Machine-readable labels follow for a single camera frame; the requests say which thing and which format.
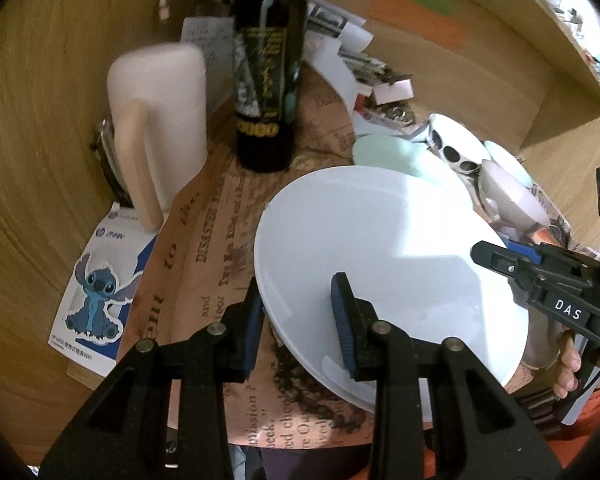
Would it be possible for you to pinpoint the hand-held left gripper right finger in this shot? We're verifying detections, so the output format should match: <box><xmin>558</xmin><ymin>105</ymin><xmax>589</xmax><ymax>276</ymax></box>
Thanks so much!
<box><xmin>330</xmin><ymin>272</ymin><xmax>566</xmax><ymax>480</ymax></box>

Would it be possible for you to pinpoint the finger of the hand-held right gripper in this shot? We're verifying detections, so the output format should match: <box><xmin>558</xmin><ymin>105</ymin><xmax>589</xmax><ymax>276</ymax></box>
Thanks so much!
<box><xmin>505</xmin><ymin>239</ymin><xmax>600</xmax><ymax>275</ymax></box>
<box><xmin>470</xmin><ymin>240</ymin><xmax>525</xmax><ymax>282</ymax></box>

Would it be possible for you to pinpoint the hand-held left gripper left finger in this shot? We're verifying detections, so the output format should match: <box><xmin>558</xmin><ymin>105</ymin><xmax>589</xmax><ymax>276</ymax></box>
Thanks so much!
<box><xmin>40</xmin><ymin>277</ymin><xmax>266</xmax><ymax>480</ymax></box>

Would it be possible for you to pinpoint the white plate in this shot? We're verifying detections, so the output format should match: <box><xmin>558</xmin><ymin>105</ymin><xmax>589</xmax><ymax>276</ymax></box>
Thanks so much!
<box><xmin>253</xmin><ymin>165</ymin><xmax>531</xmax><ymax>411</ymax></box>

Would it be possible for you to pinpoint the mint green plate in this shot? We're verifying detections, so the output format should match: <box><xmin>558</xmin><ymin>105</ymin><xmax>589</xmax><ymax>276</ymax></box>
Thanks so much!
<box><xmin>352</xmin><ymin>135</ymin><xmax>473</xmax><ymax>206</ymax></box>

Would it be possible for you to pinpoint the person's right hand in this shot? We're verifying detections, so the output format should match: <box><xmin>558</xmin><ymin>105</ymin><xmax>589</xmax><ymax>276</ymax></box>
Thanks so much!
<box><xmin>529</xmin><ymin>319</ymin><xmax>588</xmax><ymax>401</ymax></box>

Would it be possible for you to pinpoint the colourful printed magazine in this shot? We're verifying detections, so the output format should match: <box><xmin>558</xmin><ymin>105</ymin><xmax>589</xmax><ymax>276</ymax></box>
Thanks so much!
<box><xmin>497</xmin><ymin>182</ymin><xmax>600</xmax><ymax>261</ymax></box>

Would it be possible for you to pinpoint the pale lilac bowl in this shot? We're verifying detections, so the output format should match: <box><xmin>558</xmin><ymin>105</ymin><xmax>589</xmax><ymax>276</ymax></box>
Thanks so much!
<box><xmin>477</xmin><ymin>159</ymin><xmax>551</xmax><ymax>228</ymax></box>

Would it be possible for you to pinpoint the light blue plate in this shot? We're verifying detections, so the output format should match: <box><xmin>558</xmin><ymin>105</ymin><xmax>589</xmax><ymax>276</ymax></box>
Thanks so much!
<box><xmin>482</xmin><ymin>140</ymin><xmax>533</xmax><ymax>191</ymax></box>

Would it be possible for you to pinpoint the brown newspaper print mat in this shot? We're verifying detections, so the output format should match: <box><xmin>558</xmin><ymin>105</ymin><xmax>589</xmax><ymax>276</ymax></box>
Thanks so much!
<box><xmin>115</xmin><ymin>65</ymin><xmax>576</xmax><ymax>453</ymax></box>

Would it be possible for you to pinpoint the white bowl with black dots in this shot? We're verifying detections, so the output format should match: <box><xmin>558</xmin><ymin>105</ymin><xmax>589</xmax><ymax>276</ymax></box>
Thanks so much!
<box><xmin>425</xmin><ymin>112</ymin><xmax>486</xmax><ymax>173</ymax></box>

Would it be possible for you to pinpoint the dark purple cloth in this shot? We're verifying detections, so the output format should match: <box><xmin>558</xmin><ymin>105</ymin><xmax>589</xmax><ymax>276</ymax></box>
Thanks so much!
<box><xmin>257</xmin><ymin>442</ymin><xmax>378</xmax><ymax>480</ymax></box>

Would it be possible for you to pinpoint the cartoon print card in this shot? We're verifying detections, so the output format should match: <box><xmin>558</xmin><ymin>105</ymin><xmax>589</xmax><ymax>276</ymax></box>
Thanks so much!
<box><xmin>47</xmin><ymin>202</ymin><xmax>168</xmax><ymax>378</ymax></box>

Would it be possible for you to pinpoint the wooden shelf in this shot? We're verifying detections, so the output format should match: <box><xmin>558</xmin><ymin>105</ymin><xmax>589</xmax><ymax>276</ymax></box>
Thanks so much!
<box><xmin>495</xmin><ymin>0</ymin><xmax>600</xmax><ymax>151</ymax></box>

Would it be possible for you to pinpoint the dark metal object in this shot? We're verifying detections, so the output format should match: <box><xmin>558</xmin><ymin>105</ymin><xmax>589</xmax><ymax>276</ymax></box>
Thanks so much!
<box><xmin>90</xmin><ymin>117</ymin><xmax>133</xmax><ymax>208</ymax></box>

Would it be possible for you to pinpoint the pile of papers and magazines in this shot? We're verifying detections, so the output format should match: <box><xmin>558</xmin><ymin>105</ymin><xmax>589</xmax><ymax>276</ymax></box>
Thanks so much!
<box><xmin>210</xmin><ymin>0</ymin><xmax>421</xmax><ymax>133</ymax></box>
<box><xmin>307</xmin><ymin>25</ymin><xmax>376</xmax><ymax>121</ymax></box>

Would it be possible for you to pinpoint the row of small shelf trinkets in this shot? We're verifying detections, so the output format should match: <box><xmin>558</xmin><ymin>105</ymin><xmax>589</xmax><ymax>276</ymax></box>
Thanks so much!
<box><xmin>545</xmin><ymin>0</ymin><xmax>600</xmax><ymax>101</ymax></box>

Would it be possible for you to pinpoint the orange sticky note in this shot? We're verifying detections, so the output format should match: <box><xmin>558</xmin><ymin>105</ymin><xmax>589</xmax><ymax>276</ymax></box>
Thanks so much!
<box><xmin>372</xmin><ymin>0</ymin><xmax>468</xmax><ymax>51</ymax></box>

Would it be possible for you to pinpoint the dark wine bottle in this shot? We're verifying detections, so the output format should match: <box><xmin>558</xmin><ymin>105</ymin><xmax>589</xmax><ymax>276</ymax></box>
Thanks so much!
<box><xmin>232</xmin><ymin>0</ymin><xmax>308</xmax><ymax>175</ymax></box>

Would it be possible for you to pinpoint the white foam mug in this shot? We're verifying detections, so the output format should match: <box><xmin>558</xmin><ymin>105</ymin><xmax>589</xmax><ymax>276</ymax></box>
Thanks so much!
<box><xmin>106</xmin><ymin>42</ymin><xmax>208</xmax><ymax>231</ymax></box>

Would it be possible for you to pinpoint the handwritten white paper note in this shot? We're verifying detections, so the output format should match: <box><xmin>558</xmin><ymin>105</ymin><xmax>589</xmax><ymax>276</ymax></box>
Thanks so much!
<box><xmin>182</xmin><ymin>16</ymin><xmax>236</xmax><ymax>116</ymax></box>

